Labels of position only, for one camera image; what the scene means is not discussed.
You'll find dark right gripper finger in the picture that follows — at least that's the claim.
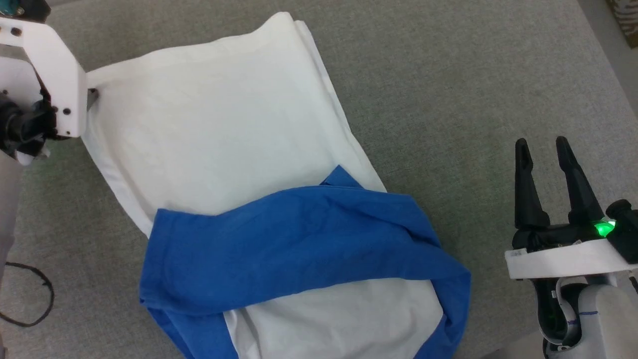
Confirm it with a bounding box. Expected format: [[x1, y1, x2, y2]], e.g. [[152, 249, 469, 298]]
[[514, 138, 551, 233], [555, 136, 605, 225]]

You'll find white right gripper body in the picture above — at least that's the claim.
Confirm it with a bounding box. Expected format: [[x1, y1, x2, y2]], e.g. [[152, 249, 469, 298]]
[[504, 222, 638, 280]]

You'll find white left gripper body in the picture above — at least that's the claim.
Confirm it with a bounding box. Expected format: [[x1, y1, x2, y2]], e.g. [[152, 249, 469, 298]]
[[0, 17, 89, 139]]

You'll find white and blue shirt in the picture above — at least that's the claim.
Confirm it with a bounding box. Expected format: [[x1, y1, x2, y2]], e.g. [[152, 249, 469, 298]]
[[81, 11, 472, 359]]

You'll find brown patterned fabric object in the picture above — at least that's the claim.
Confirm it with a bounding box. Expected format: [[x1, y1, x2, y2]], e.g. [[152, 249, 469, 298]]
[[605, 0, 638, 49]]

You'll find thin black looped cable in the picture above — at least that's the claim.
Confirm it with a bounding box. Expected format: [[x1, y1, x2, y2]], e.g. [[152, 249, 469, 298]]
[[0, 261, 55, 328]]

